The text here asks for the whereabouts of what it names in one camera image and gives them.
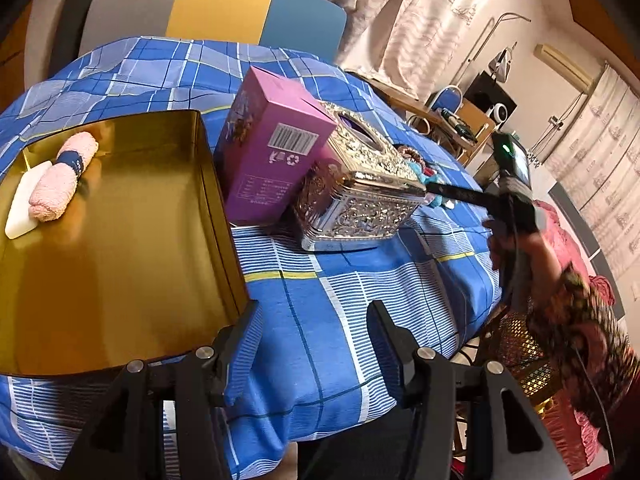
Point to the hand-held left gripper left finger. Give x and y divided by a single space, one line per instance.
234 341

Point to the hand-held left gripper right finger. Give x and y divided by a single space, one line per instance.
387 355

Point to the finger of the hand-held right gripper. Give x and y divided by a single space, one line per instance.
457 194

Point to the teal soft hair accessory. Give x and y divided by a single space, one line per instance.
429 176

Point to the gold metal tin box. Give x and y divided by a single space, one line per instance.
125 260

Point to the person's right forearm patterned sleeve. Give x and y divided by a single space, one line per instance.
585 320

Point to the person's right hand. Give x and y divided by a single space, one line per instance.
515 252

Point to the pink bedspread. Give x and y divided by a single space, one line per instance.
557 222

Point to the brown hair scrunchie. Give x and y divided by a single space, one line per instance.
407 152

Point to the dark grey panel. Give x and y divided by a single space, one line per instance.
580 225

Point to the wooden desk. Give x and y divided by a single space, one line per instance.
472 115

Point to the white patterned curtain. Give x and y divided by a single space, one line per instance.
610 170

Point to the blue folding chair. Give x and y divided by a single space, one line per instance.
446 97

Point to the silver ornate tissue box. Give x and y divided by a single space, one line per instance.
350 210

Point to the blue plaid tablecloth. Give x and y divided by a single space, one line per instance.
350 240

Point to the wicker chair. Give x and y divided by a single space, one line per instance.
520 345

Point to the garment steamer on pole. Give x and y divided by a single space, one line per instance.
502 60

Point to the white air conditioner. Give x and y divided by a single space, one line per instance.
560 62

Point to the beige patterned curtain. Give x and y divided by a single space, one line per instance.
415 25

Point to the purple cardboard box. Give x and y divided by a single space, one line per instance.
280 125

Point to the pink rolled towel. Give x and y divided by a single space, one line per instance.
50 190

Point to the white soap bar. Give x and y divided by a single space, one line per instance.
20 215

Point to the wooden wardrobe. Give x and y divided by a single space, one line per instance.
10 55

